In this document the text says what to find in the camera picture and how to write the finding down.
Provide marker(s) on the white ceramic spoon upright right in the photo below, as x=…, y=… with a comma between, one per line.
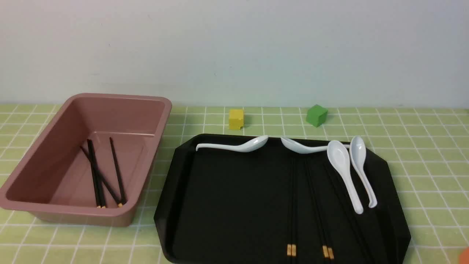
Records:
x=357, y=152

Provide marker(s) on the black chopstick in bin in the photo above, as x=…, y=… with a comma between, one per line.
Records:
x=94, y=177
x=103, y=202
x=102, y=177
x=118, y=174

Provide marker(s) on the white ceramic spoon middle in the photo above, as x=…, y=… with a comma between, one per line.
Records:
x=300, y=148

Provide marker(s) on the pink plastic bin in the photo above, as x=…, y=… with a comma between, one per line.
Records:
x=54, y=182

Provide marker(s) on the orange object at corner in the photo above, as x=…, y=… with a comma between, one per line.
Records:
x=463, y=257

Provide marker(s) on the white ceramic spoon upright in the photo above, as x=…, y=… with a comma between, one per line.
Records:
x=357, y=152
x=339, y=158

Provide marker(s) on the green wooden cube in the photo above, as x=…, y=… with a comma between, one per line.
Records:
x=316, y=115

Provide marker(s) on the white ceramic spoon far left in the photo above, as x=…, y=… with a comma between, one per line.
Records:
x=246, y=147

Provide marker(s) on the yellow wooden cube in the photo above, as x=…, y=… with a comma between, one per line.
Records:
x=235, y=119

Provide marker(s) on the black chopstick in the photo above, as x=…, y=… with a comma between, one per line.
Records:
x=317, y=185
x=290, y=213
x=323, y=240
x=118, y=174
x=94, y=177
x=102, y=177
x=294, y=251
x=103, y=202

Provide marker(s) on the white ceramic spoon upright left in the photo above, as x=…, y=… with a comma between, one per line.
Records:
x=339, y=158

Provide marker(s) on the black plastic tray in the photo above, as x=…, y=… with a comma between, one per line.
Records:
x=226, y=207

